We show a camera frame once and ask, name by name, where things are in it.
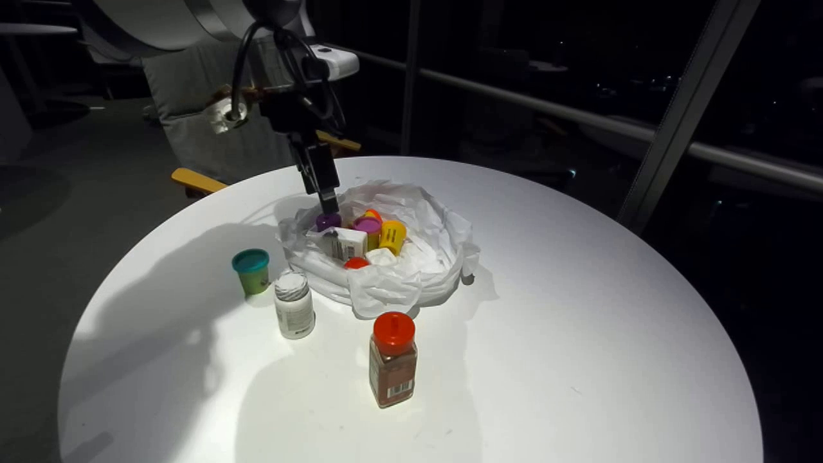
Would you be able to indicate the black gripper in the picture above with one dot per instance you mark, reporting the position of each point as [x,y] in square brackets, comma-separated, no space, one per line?
[299,110]

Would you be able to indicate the slanted metal frame post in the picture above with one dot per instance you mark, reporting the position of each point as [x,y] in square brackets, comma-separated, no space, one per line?
[686,110]

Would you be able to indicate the small red cap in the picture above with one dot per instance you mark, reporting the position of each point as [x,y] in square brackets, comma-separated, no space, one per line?
[357,264]

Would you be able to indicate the white plastic bag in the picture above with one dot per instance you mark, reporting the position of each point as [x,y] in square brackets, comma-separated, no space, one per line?
[413,266]

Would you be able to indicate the teal lid dough tub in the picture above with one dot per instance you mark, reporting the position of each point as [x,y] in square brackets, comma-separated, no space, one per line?
[251,271]

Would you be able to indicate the yellow dough tub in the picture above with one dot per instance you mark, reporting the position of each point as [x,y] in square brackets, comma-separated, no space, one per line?
[394,235]

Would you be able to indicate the long horizontal metal railing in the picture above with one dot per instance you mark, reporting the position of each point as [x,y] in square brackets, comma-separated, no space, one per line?
[601,125]

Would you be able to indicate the orange lid yellow tub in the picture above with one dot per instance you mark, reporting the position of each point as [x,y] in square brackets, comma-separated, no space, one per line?
[374,215]

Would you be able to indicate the red lid spice jar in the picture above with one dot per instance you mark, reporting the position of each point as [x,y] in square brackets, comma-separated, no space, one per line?
[394,363]

